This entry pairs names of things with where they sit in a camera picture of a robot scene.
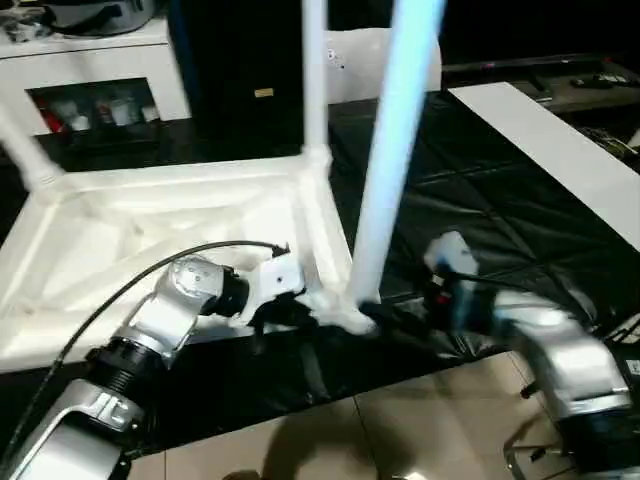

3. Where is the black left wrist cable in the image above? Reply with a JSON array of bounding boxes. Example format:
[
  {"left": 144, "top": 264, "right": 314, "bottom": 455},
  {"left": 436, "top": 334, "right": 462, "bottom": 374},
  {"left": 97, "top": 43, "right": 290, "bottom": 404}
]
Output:
[{"left": 0, "top": 239, "right": 291, "bottom": 466}]

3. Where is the black tangled strap bundle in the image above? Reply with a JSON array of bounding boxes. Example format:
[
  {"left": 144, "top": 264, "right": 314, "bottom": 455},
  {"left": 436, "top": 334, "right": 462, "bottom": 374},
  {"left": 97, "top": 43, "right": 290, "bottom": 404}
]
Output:
[{"left": 0, "top": 14, "right": 49, "bottom": 44}]

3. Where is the black remote control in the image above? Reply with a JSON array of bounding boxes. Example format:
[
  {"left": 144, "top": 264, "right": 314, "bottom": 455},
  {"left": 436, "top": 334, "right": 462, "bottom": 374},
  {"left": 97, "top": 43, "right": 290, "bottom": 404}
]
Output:
[{"left": 572, "top": 74, "right": 640, "bottom": 89}]

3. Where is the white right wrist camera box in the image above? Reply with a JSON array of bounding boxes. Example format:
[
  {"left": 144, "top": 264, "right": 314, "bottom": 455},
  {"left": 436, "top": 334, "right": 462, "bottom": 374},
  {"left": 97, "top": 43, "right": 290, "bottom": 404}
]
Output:
[{"left": 423, "top": 230, "right": 481, "bottom": 331}]

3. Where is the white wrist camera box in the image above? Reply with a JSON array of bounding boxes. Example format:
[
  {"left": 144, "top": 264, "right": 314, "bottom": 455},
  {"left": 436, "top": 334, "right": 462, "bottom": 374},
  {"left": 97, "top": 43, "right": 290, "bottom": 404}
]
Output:
[
  {"left": 232, "top": 252, "right": 307, "bottom": 326},
  {"left": 423, "top": 230, "right": 481, "bottom": 331}
]

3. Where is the white cabinet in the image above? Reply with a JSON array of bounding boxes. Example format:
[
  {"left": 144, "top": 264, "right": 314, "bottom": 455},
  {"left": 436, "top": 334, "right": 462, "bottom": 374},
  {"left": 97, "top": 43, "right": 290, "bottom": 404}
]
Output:
[{"left": 0, "top": 0, "right": 194, "bottom": 136}]

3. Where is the white flat board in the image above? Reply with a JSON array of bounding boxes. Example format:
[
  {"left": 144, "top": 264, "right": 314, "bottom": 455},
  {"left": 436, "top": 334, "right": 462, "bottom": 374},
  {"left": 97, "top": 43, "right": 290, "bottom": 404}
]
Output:
[{"left": 447, "top": 81, "right": 640, "bottom": 241}]

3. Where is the dark grey helmet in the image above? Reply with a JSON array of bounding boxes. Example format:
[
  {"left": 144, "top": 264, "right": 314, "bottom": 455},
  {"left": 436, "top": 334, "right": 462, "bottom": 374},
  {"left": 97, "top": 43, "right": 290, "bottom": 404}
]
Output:
[{"left": 49, "top": 0, "right": 166, "bottom": 37}]

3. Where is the white plastic table top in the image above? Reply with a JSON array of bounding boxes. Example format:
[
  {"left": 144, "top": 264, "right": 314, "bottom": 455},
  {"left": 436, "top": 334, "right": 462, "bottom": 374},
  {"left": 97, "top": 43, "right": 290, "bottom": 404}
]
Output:
[{"left": 0, "top": 149, "right": 381, "bottom": 374}]

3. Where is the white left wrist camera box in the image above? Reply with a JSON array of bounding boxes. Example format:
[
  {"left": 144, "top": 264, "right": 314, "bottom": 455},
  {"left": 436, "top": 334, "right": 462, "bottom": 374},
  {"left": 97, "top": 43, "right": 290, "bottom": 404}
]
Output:
[{"left": 232, "top": 252, "right": 307, "bottom": 326}]

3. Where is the black router with label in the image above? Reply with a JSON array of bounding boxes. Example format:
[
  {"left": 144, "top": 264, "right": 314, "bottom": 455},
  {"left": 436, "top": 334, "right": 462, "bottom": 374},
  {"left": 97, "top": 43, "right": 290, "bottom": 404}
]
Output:
[{"left": 612, "top": 349, "right": 640, "bottom": 387}]

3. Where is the white plastic table leg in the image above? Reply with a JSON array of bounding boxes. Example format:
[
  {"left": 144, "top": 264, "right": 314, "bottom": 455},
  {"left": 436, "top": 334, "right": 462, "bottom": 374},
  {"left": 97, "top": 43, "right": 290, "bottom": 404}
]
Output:
[
  {"left": 0, "top": 107, "right": 66, "bottom": 195},
  {"left": 301, "top": 0, "right": 330, "bottom": 162},
  {"left": 347, "top": 0, "right": 448, "bottom": 307}
]

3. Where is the black bar with red light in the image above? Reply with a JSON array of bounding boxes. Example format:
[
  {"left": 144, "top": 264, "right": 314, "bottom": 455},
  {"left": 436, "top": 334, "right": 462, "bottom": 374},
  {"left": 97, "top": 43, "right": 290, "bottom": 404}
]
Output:
[{"left": 442, "top": 53, "right": 616, "bottom": 71}]

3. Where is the chrome metal frame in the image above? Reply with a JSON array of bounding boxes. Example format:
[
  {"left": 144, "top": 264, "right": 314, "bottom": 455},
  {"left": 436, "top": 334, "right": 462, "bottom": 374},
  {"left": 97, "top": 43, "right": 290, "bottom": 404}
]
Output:
[{"left": 504, "top": 419, "right": 566, "bottom": 480}]

